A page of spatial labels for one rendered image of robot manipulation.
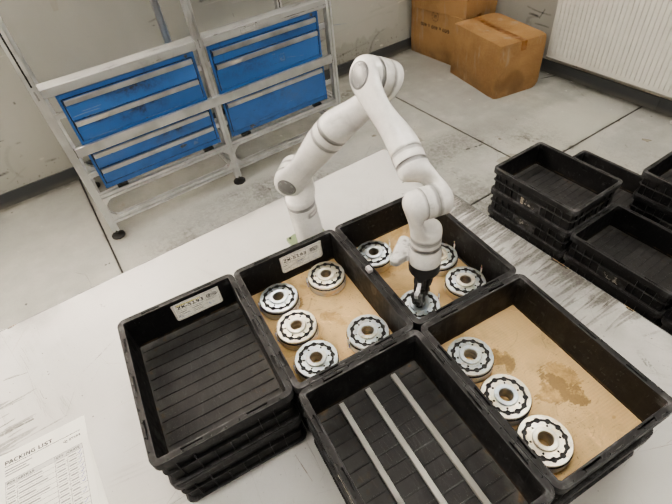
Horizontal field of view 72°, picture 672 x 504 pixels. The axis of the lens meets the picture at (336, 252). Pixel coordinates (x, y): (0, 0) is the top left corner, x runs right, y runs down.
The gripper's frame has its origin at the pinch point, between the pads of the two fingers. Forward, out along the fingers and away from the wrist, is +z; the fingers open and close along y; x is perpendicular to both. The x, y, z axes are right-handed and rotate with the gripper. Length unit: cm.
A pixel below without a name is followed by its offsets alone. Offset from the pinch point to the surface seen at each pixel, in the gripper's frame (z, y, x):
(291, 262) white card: -3.4, -2.3, 36.3
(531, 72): 72, 296, -3
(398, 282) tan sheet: 2.2, 4.7, 8.0
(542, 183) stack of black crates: 36, 107, -24
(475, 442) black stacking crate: 2.4, -31.0, -19.8
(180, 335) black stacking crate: 2, -30, 56
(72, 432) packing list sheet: 15, -59, 74
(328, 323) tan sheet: 2.2, -14.1, 20.5
